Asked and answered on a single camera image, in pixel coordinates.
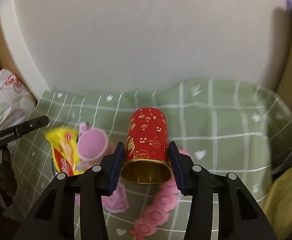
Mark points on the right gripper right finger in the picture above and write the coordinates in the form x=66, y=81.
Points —
x=181, y=165

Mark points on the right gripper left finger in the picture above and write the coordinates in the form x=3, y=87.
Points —
x=111, y=170

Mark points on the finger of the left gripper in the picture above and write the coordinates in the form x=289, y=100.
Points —
x=31, y=125

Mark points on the red gold cylindrical can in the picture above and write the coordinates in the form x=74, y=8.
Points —
x=146, y=160

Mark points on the yellow snack wrapper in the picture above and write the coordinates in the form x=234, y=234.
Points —
x=65, y=156

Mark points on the operator left hand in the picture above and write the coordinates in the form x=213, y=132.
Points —
x=8, y=183

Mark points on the pink yogurt cup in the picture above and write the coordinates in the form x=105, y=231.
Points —
x=93, y=144

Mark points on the white plastic bag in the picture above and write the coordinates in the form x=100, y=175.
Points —
x=16, y=102

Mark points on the green grid pillow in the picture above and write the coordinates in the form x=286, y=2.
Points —
x=225, y=127

